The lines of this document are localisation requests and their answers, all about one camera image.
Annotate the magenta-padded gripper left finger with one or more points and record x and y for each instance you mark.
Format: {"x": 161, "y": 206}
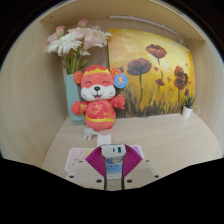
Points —
{"x": 85, "y": 171}

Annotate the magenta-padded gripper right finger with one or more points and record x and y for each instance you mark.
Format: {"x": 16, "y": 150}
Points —
{"x": 141, "y": 170}

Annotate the white power strip, pastel panels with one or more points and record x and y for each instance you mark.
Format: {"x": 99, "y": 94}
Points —
{"x": 76, "y": 156}

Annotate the red plush mouse toy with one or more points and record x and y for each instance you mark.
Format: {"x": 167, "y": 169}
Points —
{"x": 98, "y": 111}

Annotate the small succulent in white pot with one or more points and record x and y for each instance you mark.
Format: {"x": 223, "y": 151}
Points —
{"x": 186, "y": 111}

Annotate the yellow poppy flower painting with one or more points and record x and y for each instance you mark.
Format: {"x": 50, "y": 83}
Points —
{"x": 133, "y": 43}

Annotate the pink and white flower bouquet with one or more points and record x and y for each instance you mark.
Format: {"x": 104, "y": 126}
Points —
{"x": 71, "y": 41}

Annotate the white light bar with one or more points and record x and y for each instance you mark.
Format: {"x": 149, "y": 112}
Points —
{"x": 143, "y": 22}

